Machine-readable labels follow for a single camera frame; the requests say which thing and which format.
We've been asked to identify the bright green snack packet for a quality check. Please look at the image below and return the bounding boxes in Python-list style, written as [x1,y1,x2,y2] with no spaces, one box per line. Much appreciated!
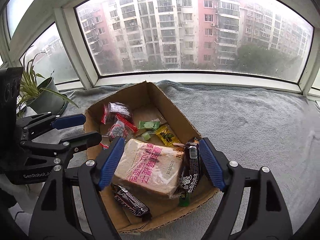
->
[178,191,191,207]

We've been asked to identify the brown chocolate bar blue lettering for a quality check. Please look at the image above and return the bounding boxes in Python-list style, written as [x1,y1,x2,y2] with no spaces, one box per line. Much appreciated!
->
[111,184,152,218]

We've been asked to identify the green white candy packet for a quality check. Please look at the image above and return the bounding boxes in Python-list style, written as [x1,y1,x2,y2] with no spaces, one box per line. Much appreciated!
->
[138,120,160,130]

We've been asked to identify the sliced bread packet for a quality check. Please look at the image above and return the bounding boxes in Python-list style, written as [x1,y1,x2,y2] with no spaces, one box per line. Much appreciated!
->
[114,138,185,199]

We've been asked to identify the cardboard box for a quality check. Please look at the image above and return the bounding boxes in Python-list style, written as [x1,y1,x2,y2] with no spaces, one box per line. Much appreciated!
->
[84,80,220,233]

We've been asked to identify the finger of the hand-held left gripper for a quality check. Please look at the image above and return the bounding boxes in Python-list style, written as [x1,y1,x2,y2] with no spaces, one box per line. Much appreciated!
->
[16,113,87,140]
[20,131,102,167]

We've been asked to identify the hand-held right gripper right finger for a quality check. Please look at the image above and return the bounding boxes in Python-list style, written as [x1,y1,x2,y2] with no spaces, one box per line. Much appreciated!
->
[199,137,293,240]

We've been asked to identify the apartment buildings outside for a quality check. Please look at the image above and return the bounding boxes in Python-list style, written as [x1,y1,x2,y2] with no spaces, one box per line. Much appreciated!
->
[75,0,314,77]

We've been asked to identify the white window frame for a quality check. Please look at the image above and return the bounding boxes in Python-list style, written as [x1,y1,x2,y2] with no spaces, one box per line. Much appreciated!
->
[0,0,320,100]

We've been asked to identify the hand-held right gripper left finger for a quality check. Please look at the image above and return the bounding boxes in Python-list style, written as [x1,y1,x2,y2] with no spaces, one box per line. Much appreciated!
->
[27,137,125,240]

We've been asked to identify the dark brown chocolate bar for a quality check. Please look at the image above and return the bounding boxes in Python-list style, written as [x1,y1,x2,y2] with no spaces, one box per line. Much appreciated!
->
[180,137,200,195]

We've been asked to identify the yellow snack packet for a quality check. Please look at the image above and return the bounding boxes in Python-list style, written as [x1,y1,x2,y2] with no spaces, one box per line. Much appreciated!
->
[154,125,180,147]

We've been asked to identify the green pot saucer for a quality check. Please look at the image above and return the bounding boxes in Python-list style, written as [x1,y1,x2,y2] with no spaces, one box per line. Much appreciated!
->
[59,94,70,114]

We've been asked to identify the spider plant in green pot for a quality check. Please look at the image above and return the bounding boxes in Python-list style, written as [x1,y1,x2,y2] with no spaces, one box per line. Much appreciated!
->
[16,46,79,117]

